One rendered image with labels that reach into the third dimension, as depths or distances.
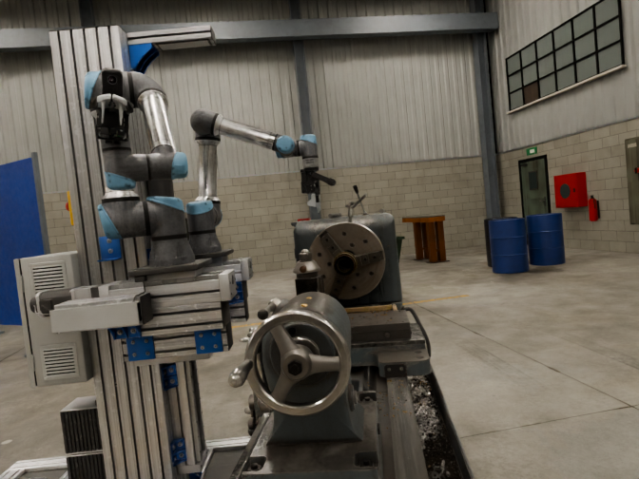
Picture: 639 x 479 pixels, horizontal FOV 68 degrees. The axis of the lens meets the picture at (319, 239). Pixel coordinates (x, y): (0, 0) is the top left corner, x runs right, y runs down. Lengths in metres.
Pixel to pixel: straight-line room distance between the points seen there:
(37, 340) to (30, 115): 11.35
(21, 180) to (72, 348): 5.02
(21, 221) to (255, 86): 7.26
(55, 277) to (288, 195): 10.36
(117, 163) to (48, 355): 0.87
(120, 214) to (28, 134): 11.55
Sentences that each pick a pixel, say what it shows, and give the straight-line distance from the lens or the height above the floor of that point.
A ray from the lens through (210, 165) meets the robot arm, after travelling 2.27.
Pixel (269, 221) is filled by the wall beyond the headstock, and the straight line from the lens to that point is 11.99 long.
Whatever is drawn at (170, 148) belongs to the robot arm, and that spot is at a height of 1.51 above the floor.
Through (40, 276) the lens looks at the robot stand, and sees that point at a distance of 1.96.
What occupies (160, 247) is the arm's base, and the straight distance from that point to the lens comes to 1.64.
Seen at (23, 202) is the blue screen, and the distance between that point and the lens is 6.83.
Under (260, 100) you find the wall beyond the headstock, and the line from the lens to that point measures 12.38.
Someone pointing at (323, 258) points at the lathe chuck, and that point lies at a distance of 1.93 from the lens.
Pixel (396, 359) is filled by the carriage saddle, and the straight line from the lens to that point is 1.23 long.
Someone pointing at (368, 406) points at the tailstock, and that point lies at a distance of 0.89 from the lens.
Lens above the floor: 1.28
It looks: 3 degrees down
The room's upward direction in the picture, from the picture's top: 6 degrees counter-clockwise
